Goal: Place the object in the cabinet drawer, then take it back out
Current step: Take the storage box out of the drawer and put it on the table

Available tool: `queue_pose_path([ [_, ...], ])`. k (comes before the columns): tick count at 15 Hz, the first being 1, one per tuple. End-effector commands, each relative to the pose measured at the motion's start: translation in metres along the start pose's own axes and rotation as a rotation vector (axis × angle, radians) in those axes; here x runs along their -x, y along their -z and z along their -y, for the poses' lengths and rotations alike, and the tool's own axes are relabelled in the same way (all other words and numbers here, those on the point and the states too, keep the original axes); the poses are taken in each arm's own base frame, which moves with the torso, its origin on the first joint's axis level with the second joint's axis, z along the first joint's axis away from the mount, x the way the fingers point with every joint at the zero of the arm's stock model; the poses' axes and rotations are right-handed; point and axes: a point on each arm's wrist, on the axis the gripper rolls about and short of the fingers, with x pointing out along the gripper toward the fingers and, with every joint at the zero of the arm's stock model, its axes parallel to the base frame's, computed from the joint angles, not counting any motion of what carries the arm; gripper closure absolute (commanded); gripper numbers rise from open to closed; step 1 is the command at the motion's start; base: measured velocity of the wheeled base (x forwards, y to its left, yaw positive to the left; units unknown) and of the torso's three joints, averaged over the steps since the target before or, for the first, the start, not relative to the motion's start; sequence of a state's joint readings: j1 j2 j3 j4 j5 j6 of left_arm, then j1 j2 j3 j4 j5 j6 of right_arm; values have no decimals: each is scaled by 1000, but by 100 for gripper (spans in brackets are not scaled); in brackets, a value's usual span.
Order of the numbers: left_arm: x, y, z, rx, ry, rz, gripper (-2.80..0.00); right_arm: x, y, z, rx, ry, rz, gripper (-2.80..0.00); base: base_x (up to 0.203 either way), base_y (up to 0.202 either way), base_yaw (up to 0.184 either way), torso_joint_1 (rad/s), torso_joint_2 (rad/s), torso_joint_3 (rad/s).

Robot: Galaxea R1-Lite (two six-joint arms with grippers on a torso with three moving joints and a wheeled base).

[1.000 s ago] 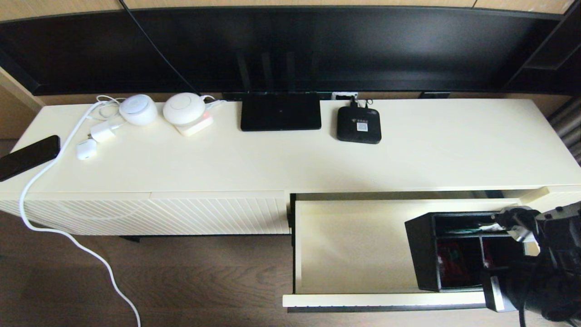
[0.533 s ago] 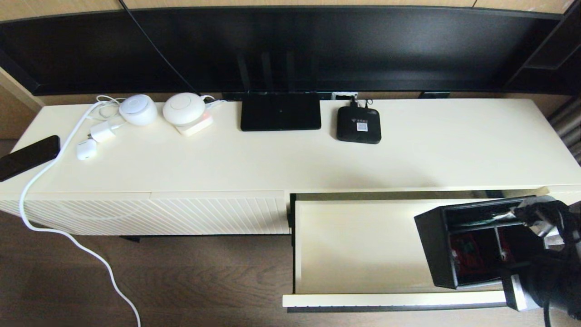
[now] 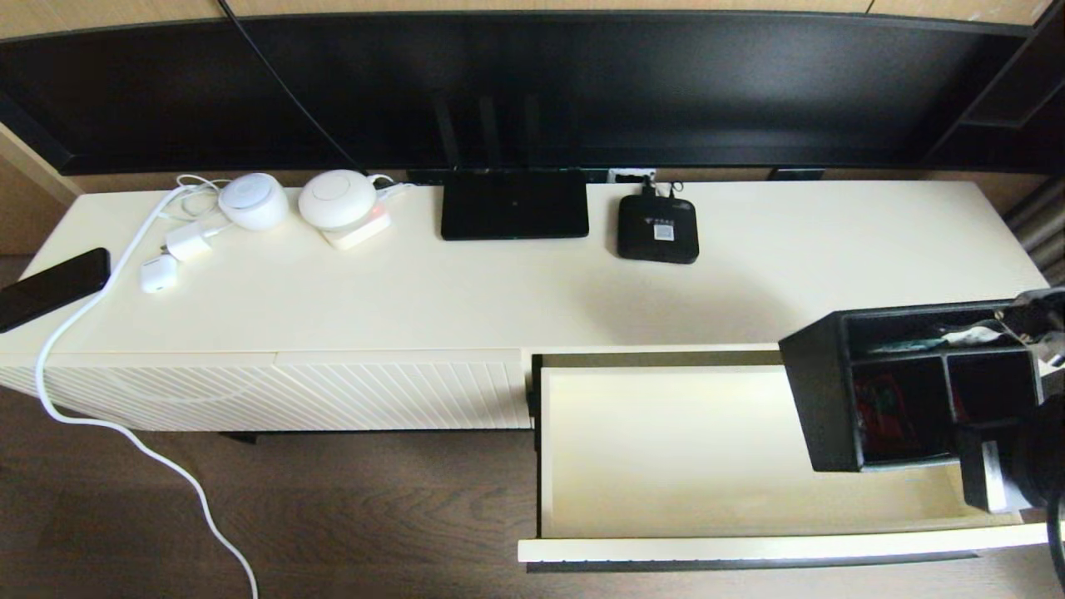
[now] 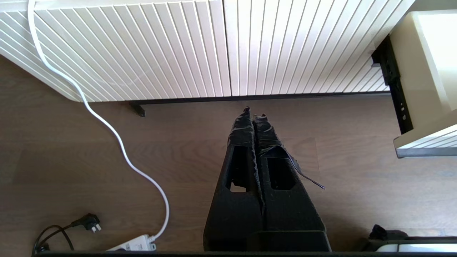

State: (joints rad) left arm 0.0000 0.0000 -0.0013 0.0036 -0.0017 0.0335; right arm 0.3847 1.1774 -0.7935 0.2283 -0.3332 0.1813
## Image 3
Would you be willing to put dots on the black television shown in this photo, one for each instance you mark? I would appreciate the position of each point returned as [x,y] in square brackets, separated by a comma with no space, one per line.
[666,83]

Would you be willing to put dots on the red sachet white nutrition label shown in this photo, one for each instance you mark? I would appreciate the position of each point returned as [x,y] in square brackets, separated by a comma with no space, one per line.
[882,416]

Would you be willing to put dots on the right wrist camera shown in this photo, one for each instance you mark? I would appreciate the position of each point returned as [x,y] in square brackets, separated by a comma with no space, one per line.
[1040,320]

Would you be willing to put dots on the white round speaker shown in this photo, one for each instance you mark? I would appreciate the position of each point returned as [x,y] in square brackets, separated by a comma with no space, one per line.
[254,202]

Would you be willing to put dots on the black television foot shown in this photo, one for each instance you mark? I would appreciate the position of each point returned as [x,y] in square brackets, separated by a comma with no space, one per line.
[795,174]

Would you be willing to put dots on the cream TV cabinet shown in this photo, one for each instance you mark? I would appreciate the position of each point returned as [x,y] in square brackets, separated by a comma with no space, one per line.
[499,291]

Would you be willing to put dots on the black shelf unit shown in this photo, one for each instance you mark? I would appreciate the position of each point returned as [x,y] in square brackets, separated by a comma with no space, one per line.
[1027,91]

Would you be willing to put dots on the white earbuds case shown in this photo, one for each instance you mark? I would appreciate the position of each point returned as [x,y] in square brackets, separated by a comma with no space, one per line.
[160,273]

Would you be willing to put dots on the black compartment organizer box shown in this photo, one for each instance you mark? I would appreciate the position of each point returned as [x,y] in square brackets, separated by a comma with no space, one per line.
[819,399]

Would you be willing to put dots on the white cream packet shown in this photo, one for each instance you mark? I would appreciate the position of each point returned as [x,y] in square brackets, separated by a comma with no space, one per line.
[973,336]

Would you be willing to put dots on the black router with antennas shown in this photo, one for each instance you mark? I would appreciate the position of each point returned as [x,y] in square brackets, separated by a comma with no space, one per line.
[514,206]

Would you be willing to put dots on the red Nescafe coffee sachet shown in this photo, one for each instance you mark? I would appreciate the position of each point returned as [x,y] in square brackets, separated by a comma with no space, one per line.
[961,408]

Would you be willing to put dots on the grey curtain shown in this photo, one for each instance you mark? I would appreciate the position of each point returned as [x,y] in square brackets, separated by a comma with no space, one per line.
[1044,241]

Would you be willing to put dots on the white dome lamp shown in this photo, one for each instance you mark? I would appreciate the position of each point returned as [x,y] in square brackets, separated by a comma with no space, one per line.
[337,198]

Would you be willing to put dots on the pink white base block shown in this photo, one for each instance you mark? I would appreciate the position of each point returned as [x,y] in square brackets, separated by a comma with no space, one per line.
[362,237]

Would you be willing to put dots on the cream cabinet drawer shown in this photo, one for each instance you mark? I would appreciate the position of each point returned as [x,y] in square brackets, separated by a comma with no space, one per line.
[666,449]

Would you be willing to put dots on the teal tea packet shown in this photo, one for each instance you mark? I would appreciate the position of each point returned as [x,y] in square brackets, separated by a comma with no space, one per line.
[903,344]

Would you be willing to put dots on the black smartphone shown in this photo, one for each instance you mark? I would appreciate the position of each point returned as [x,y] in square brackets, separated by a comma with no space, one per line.
[50,288]

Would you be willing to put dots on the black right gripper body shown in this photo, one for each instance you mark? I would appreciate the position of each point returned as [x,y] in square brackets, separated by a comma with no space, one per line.
[990,474]

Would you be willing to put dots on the white charger adapter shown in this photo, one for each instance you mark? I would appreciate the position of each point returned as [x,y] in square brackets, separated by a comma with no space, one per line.
[190,241]

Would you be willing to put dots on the white wall socket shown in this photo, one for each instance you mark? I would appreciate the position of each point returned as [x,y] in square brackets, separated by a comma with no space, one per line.
[630,175]

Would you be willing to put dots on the black set-top box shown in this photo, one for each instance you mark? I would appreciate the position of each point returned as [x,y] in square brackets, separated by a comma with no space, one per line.
[641,235]

